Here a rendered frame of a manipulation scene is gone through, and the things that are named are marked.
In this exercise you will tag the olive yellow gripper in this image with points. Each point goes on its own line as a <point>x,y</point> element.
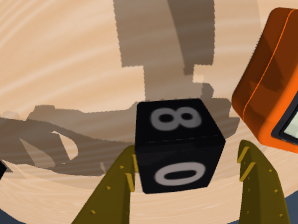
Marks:
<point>263,200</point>

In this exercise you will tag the black calendar cube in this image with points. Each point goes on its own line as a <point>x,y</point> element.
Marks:
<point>177,145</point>

